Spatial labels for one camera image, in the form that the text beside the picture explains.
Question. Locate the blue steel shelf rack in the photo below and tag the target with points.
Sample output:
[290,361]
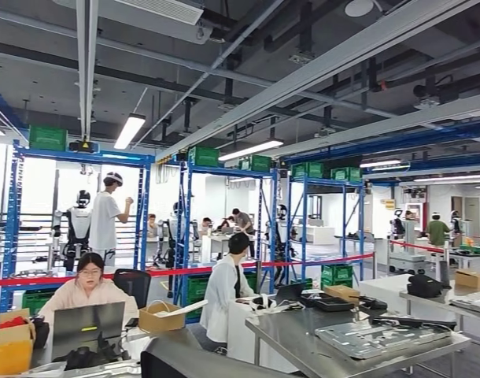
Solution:
[86,155]
[224,171]
[322,182]

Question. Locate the steel workbench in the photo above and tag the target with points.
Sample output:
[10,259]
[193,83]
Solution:
[287,334]

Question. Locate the green plastic crate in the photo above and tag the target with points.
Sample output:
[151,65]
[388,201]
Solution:
[336,285]
[197,288]
[336,272]
[261,164]
[355,175]
[47,138]
[339,175]
[204,156]
[302,283]
[315,170]
[299,170]
[37,302]
[245,164]
[195,311]

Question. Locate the person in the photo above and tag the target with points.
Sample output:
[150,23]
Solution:
[102,224]
[220,297]
[86,289]
[438,232]
[244,221]
[226,225]
[206,225]
[152,227]

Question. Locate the white black humanoid robot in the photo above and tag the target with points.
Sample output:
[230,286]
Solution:
[79,224]
[281,232]
[169,228]
[397,227]
[456,223]

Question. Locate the red barrier belt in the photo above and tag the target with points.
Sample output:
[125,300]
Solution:
[416,246]
[177,271]

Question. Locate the white black VR headset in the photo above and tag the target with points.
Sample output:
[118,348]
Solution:
[263,302]

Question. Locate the black laptop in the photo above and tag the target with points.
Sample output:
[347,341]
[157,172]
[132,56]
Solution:
[289,293]

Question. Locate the black plastic tray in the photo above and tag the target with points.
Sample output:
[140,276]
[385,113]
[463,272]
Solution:
[309,300]
[334,304]

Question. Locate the white cabinet desk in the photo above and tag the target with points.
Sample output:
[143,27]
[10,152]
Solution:
[240,334]

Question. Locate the grey ceiling beam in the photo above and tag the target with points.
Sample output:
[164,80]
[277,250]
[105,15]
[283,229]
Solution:
[322,70]
[381,128]

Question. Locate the flat cardboard box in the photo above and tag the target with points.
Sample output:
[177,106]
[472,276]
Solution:
[342,292]

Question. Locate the black office chair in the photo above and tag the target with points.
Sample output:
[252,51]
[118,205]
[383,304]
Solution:
[133,287]

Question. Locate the yellow sign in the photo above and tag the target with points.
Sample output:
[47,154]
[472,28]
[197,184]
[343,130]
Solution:
[389,204]

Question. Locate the ceiling air-conditioner unit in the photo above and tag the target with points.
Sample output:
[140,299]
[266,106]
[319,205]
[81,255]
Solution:
[165,10]

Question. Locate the black device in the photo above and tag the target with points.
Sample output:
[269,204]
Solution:
[373,302]

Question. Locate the round white ceiling fixture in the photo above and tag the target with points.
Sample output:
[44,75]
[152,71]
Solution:
[358,7]

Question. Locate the grey laptop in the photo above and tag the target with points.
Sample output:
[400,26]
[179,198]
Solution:
[86,321]

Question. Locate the blue overhead beam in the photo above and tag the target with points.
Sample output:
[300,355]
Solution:
[421,138]
[0,101]

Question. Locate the grey table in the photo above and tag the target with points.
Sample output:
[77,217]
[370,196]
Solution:
[428,305]

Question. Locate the plain cardboard box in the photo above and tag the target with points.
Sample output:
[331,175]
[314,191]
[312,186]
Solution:
[472,280]

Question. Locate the silver metal plate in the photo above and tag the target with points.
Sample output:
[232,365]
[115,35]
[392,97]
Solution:
[474,302]

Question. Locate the red cloth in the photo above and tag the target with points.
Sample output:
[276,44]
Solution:
[11,322]

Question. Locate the open cardboard box yellow side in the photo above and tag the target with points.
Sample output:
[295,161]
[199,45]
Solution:
[10,357]

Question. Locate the grey stanchion post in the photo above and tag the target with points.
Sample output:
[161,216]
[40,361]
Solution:
[374,266]

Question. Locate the black yellow rail trolley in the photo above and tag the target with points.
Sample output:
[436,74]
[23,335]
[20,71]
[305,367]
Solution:
[84,146]

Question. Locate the white ceiling rail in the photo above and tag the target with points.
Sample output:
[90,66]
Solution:
[86,62]

